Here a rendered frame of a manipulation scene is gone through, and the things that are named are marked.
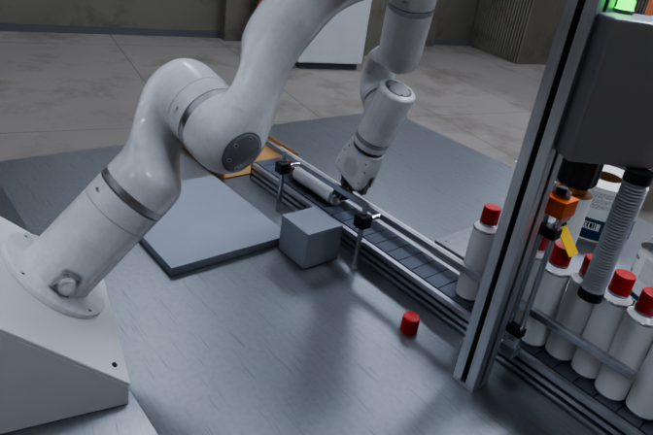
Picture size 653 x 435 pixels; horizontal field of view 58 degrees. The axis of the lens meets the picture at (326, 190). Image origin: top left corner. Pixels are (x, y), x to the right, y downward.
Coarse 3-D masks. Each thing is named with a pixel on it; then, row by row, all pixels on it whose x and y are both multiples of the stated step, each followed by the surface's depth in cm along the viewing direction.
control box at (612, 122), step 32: (608, 32) 71; (640, 32) 71; (608, 64) 73; (640, 64) 73; (576, 96) 77; (608, 96) 74; (640, 96) 75; (576, 128) 77; (608, 128) 76; (640, 128) 77; (576, 160) 78; (608, 160) 79; (640, 160) 79
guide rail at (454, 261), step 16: (272, 144) 157; (320, 176) 143; (352, 192) 136; (368, 208) 132; (400, 224) 125; (416, 240) 122; (448, 256) 116; (464, 272) 113; (544, 320) 101; (576, 336) 98; (592, 352) 96; (624, 368) 92
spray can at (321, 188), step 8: (296, 168) 154; (296, 176) 154; (304, 176) 152; (312, 176) 150; (304, 184) 152; (312, 184) 149; (320, 184) 148; (320, 192) 147; (328, 192) 145; (336, 192) 147; (328, 200) 145; (336, 200) 148
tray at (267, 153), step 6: (270, 138) 188; (276, 144) 186; (282, 144) 183; (186, 150) 178; (264, 150) 186; (270, 150) 187; (288, 150) 181; (258, 156) 181; (264, 156) 181; (270, 156) 182; (276, 156) 183; (246, 168) 172; (222, 174) 164; (228, 174) 166; (234, 174) 167; (240, 174) 167; (246, 174) 168
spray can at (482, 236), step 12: (492, 204) 111; (492, 216) 109; (480, 228) 111; (492, 228) 110; (480, 240) 111; (492, 240) 111; (468, 252) 114; (480, 252) 112; (468, 264) 114; (480, 264) 113; (456, 288) 119; (468, 288) 116; (468, 300) 117
